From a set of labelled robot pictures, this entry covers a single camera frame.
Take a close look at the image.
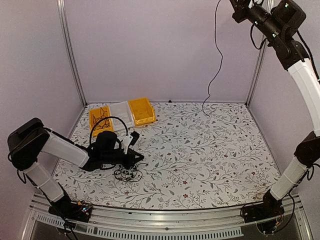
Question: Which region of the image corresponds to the white translucent plastic bin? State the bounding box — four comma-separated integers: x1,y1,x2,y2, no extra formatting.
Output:
108,101,135,132

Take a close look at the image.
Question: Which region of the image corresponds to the black cable bundle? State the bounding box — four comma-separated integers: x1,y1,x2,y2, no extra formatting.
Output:
113,162,150,183

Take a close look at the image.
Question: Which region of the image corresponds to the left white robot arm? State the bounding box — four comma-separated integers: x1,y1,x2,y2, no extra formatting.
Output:
7,117,145,217

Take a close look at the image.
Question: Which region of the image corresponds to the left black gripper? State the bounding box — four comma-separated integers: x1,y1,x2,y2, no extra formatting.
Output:
101,148,144,170

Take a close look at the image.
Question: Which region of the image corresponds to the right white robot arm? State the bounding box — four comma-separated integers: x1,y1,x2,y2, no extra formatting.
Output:
230,0,320,218

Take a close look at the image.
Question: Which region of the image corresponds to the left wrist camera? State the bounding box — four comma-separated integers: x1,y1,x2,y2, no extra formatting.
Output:
121,131,140,155

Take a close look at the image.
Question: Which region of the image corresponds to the front aluminium rail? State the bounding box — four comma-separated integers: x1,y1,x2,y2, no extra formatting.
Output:
21,194,314,240

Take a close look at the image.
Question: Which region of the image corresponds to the purple black thin cable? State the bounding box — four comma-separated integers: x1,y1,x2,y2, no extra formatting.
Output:
101,111,112,130

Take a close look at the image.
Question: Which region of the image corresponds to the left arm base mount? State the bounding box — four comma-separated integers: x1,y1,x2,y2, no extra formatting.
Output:
47,193,93,223

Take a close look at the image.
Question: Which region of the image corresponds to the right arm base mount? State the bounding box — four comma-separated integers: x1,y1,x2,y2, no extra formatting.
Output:
240,190,285,235

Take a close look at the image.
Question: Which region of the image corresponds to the right aluminium frame post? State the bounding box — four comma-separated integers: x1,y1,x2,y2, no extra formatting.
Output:
245,0,275,106

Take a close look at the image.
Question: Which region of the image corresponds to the right yellow plastic bin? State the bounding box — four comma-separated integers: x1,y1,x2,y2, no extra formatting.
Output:
128,97,156,127

